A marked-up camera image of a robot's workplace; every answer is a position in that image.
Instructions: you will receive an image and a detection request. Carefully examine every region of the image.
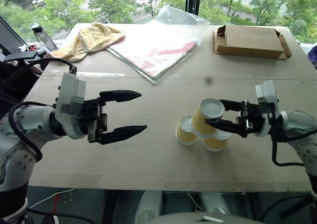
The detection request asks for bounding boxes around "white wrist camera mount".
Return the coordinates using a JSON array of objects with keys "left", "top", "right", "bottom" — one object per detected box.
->
[
  {"left": 54, "top": 72, "right": 87, "bottom": 139},
  {"left": 255, "top": 80, "right": 280, "bottom": 138}
]

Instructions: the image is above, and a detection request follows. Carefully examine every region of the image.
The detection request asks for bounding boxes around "yellow paper cup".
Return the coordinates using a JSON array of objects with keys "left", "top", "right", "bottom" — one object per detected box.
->
[
  {"left": 201, "top": 129, "right": 232, "bottom": 152},
  {"left": 189, "top": 98, "right": 225, "bottom": 137},
  {"left": 175, "top": 114, "right": 199, "bottom": 146}
]

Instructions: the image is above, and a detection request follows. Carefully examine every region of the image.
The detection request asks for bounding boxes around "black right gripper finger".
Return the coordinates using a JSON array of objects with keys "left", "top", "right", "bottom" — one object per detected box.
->
[
  {"left": 204, "top": 119, "right": 241, "bottom": 136},
  {"left": 218, "top": 99, "right": 243, "bottom": 112}
]

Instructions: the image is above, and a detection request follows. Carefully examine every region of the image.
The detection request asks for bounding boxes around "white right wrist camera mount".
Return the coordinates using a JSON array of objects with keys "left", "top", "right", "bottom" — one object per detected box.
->
[{"left": 255, "top": 80, "right": 280, "bottom": 138}]

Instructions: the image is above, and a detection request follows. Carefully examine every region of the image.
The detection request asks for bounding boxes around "dark water bottle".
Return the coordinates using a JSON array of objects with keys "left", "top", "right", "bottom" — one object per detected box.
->
[{"left": 31, "top": 23, "right": 57, "bottom": 53}]

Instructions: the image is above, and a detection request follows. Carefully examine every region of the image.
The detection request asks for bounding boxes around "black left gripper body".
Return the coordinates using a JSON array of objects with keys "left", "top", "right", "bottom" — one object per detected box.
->
[{"left": 75, "top": 97, "right": 108, "bottom": 144}]

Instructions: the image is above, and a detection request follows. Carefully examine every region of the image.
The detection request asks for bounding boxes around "clear plastic bag with sheets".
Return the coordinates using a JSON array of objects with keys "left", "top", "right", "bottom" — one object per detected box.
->
[{"left": 106, "top": 5, "right": 211, "bottom": 85}]

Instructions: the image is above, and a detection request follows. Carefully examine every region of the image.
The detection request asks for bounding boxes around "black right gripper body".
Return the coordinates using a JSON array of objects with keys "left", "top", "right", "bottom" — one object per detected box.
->
[{"left": 237, "top": 100, "right": 265, "bottom": 138}]

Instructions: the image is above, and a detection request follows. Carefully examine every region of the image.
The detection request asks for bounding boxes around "silver robot torso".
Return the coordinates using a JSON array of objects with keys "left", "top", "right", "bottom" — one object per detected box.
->
[{"left": 143, "top": 212, "right": 265, "bottom": 224}]

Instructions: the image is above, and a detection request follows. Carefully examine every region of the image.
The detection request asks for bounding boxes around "white cable under table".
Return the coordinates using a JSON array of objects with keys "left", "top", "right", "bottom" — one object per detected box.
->
[{"left": 27, "top": 187, "right": 76, "bottom": 210}]

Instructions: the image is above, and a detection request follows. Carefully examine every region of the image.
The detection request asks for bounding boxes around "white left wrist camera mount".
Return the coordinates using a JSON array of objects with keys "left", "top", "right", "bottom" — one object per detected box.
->
[{"left": 54, "top": 72, "right": 87, "bottom": 139}]

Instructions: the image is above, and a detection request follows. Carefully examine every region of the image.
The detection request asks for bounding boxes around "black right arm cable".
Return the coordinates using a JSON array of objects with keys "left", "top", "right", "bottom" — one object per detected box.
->
[{"left": 268, "top": 114, "right": 317, "bottom": 167}]

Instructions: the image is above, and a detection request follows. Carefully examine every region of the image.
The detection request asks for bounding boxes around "brown cardboard box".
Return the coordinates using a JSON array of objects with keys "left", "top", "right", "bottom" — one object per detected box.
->
[{"left": 212, "top": 24, "right": 293, "bottom": 60}]

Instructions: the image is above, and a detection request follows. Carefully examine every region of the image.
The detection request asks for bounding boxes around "yellow towel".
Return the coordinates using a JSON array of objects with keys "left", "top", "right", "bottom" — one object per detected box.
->
[{"left": 50, "top": 22, "right": 126, "bottom": 62}]

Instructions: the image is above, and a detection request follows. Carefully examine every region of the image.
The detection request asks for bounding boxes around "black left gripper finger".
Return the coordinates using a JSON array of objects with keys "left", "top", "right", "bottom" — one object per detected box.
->
[
  {"left": 99, "top": 90, "right": 142, "bottom": 104},
  {"left": 98, "top": 125, "right": 148, "bottom": 145}
]

